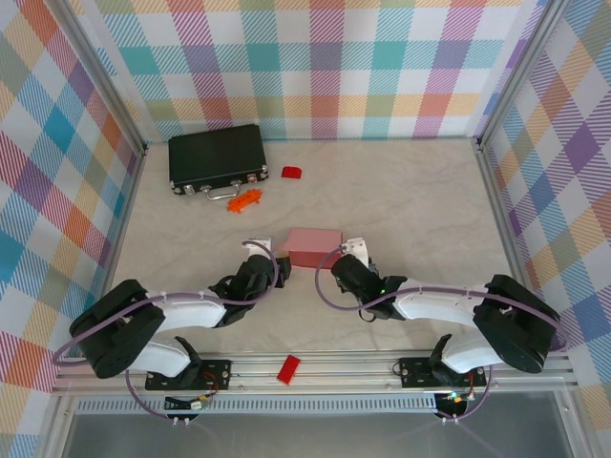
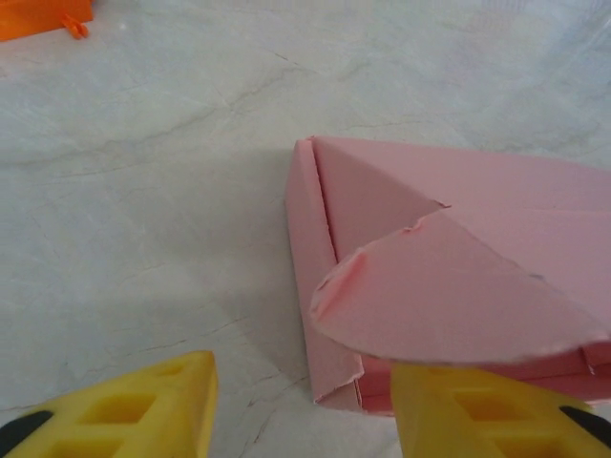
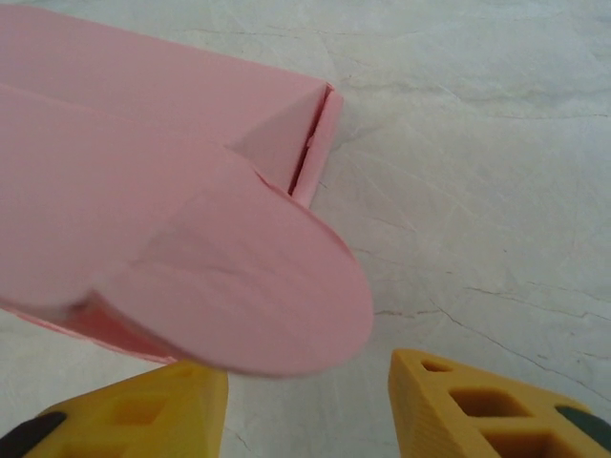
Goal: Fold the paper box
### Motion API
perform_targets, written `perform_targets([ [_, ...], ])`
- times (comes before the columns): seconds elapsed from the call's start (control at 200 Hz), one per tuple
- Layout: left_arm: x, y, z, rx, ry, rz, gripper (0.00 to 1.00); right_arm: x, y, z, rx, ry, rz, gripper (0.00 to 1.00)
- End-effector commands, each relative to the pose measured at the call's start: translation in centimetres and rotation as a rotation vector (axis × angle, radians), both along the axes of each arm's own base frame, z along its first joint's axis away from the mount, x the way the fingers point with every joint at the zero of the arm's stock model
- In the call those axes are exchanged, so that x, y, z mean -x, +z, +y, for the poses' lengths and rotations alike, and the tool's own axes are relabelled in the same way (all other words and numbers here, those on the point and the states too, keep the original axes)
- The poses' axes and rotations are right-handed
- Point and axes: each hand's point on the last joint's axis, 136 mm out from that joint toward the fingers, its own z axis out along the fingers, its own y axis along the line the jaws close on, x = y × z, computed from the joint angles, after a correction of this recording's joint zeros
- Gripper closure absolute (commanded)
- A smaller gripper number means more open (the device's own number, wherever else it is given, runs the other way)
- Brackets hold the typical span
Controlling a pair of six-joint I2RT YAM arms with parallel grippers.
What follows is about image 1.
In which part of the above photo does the pink paper box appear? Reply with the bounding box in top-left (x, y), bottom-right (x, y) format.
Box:
top-left (275, 227), bottom-right (346, 271)

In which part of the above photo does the orange toy piece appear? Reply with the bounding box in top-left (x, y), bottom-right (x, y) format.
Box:
top-left (226, 187), bottom-right (264, 215)

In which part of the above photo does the flat red block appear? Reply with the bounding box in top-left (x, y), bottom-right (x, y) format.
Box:
top-left (276, 354), bottom-right (303, 385)

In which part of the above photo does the black carrying case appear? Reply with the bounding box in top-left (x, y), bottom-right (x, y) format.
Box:
top-left (167, 123), bottom-right (271, 201)

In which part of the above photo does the grey metal sheet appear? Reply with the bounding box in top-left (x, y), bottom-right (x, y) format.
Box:
top-left (45, 390), bottom-right (581, 458)

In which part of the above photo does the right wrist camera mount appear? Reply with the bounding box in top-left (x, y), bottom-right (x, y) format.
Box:
top-left (346, 237), bottom-right (371, 268)

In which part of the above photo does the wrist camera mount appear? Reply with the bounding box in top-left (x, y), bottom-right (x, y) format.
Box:
top-left (242, 237), bottom-right (274, 259)
top-left (346, 237), bottom-right (371, 268)

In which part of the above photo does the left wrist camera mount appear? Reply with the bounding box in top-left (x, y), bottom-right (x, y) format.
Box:
top-left (242, 237), bottom-right (274, 259)

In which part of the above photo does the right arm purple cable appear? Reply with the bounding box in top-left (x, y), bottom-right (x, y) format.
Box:
top-left (316, 243), bottom-right (569, 424)

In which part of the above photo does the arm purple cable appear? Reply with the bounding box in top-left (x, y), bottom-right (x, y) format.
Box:
top-left (52, 240), bottom-right (281, 424)
top-left (316, 243), bottom-right (569, 424)

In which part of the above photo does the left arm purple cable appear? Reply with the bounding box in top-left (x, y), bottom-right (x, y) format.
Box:
top-left (52, 240), bottom-right (281, 424)

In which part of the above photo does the long aluminium frame rail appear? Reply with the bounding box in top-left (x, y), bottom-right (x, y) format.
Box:
top-left (51, 350), bottom-right (581, 396)

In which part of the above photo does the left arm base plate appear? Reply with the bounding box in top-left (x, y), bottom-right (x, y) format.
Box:
top-left (144, 357), bottom-right (234, 393)

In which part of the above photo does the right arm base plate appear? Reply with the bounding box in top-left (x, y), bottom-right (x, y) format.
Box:
top-left (397, 355), bottom-right (489, 390)

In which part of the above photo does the slotted grey cable duct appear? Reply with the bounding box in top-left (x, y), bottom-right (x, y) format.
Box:
top-left (74, 398), bottom-right (439, 415)

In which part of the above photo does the black connector with wires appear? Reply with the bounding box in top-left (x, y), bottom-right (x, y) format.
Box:
top-left (163, 393), bottom-right (212, 412)
top-left (436, 390), bottom-right (474, 417)

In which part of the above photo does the aluminium side rail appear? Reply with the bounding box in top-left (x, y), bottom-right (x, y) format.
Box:
top-left (85, 142), bottom-right (149, 358)
top-left (474, 140), bottom-right (548, 354)

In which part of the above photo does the aluminium frame post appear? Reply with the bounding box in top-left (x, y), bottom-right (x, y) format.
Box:
top-left (474, 0), bottom-right (574, 152)
top-left (51, 0), bottom-right (148, 154)

